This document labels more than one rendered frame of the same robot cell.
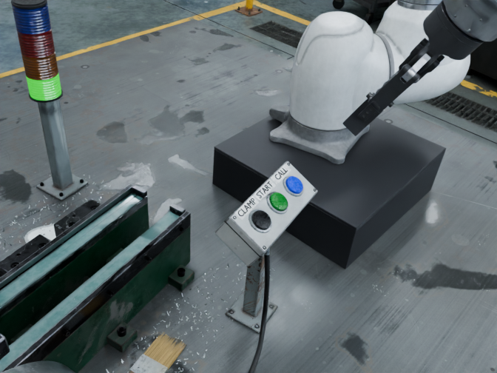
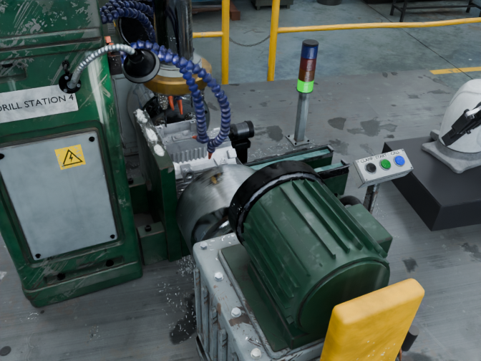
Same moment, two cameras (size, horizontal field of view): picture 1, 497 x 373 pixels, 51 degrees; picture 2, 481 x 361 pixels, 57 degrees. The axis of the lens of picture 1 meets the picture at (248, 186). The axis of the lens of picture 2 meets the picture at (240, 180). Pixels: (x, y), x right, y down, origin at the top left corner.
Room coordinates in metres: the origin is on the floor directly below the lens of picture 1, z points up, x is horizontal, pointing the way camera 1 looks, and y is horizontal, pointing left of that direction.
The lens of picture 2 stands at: (-0.48, -0.35, 1.81)
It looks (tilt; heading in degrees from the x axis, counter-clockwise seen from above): 38 degrees down; 38
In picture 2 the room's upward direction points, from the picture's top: 2 degrees clockwise
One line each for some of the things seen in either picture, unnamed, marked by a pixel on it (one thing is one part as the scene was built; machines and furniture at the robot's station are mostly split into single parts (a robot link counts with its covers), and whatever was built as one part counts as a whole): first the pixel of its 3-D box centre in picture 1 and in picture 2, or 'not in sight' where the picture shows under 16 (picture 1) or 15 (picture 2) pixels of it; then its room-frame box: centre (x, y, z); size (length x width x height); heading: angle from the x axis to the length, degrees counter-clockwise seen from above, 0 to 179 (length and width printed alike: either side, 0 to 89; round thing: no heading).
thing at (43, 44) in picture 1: (36, 40); (308, 61); (0.91, 0.42, 1.14); 0.06 x 0.06 x 0.04
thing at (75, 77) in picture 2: not in sight; (107, 68); (-0.02, 0.31, 1.46); 0.18 x 0.11 x 0.13; 152
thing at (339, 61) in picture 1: (334, 66); (474, 113); (1.05, -0.16, 1.08); 0.18 x 0.16 x 0.22; 109
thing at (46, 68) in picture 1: (40, 63); (306, 73); (0.91, 0.42, 1.10); 0.06 x 0.06 x 0.04
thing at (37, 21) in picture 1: (32, 16); (309, 50); (0.91, 0.42, 1.19); 0.06 x 0.06 x 0.04
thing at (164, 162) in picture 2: not in sight; (145, 188); (0.15, 0.48, 0.97); 0.30 x 0.11 x 0.34; 62
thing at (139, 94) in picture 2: not in sight; (164, 107); (0.45, 0.70, 1.04); 0.41 x 0.25 x 0.25; 62
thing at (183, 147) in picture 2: not in sight; (181, 142); (0.25, 0.43, 1.11); 0.12 x 0.11 x 0.07; 152
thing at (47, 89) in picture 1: (44, 83); (305, 84); (0.91, 0.42, 1.05); 0.06 x 0.06 x 0.04
